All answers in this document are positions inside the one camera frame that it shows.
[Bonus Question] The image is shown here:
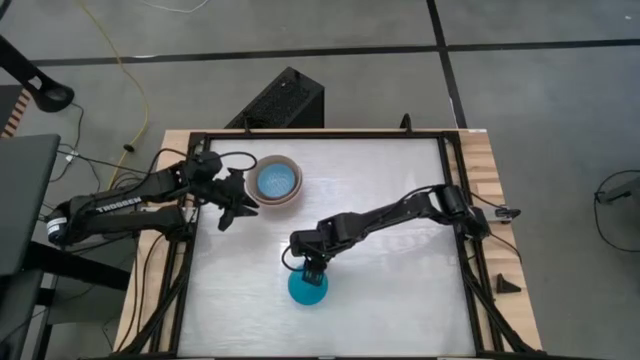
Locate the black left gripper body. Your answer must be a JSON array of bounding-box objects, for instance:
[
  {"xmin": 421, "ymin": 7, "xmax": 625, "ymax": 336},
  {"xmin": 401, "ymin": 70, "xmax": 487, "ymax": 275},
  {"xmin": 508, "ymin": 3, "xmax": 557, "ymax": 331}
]
[{"xmin": 191, "ymin": 167, "xmax": 247, "ymax": 212}]

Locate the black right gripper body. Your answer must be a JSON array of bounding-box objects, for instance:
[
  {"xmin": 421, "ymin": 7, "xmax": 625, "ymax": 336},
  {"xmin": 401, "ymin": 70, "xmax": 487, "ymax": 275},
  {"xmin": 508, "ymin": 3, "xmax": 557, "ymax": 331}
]
[{"xmin": 288, "ymin": 225, "xmax": 335, "ymax": 265}]

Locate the translucent blue bowl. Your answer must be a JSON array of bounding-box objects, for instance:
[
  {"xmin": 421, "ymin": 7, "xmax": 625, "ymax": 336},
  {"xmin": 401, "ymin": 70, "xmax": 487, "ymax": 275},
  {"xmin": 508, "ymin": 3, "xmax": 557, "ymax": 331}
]
[{"xmin": 287, "ymin": 264, "xmax": 330, "ymax": 307}]

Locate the large white bowl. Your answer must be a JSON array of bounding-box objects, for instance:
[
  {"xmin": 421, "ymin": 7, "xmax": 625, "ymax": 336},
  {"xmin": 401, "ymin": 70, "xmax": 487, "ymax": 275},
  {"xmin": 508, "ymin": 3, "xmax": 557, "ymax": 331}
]
[{"xmin": 244, "ymin": 154, "xmax": 304, "ymax": 208}]

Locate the black computer tower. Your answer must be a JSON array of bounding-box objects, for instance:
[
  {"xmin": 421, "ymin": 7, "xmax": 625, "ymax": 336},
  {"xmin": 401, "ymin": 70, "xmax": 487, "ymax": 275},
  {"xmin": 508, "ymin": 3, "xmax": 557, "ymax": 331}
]
[{"xmin": 224, "ymin": 66, "xmax": 326, "ymax": 131}]

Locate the dark grey side desk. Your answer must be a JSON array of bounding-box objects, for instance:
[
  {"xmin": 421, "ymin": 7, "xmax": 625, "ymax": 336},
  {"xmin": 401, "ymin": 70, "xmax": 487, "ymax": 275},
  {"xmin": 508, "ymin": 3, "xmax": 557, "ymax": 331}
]
[{"xmin": 0, "ymin": 132, "xmax": 62, "ymax": 279}]

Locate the silver clamp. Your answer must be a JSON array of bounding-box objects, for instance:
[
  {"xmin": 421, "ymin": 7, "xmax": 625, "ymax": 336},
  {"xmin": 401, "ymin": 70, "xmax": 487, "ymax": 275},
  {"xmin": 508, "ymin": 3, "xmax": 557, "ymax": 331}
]
[{"xmin": 491, "ymin": 205, "xmax": 522, "ymax": 222}]

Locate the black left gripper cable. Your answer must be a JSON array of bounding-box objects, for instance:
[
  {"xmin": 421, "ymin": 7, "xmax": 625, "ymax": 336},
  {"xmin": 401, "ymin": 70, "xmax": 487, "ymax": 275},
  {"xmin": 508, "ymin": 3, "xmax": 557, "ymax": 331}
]
[{"xmin": 219, "ymin": 150, "xmax": 259, "ymax": 175}]

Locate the yellow floor cable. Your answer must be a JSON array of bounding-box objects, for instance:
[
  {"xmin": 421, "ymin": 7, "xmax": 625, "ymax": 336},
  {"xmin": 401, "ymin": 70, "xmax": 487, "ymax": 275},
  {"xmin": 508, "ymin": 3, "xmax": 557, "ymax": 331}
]
[{"xmin": 78, "ymin": 0, "xmax": 151, "ymax": 191}]

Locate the black table frame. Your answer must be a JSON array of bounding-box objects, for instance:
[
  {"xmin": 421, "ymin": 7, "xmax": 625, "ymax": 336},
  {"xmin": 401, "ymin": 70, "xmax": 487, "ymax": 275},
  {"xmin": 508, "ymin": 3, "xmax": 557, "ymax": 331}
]
[{"xmin": 117, "ymin": 127, "xmax": 542, "ymax": 360}]

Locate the white floor cable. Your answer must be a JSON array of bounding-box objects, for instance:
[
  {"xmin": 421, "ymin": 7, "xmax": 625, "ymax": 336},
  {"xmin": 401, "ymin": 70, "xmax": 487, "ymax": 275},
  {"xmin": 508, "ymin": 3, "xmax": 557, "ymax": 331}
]
[{"xmin": 138, "ymin": 0, "xmax": 212, "ymax": 15}]

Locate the black triangular bracket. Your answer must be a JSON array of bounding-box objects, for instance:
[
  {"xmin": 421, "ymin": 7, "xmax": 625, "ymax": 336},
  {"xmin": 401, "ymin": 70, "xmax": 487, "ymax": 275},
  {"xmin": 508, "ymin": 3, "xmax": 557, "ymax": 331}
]
[{"xmin": 495, "ymin": 272, "xmax": 523, "ymax": 295}]

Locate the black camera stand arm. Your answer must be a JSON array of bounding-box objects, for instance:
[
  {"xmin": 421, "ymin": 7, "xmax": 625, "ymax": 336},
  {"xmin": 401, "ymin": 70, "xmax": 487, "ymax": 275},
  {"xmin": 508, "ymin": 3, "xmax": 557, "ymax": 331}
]
[{"xmin": 0, "ymin": 33, "xmax": 76, "ymax": 114}]

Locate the black floor cable loop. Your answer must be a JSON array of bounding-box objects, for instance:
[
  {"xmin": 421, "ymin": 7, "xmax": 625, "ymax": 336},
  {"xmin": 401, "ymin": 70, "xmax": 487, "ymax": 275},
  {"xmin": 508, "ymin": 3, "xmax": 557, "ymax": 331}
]
[{"xmin": 593, "ymin": 168, "xmax": 640, "ymax": 254}]

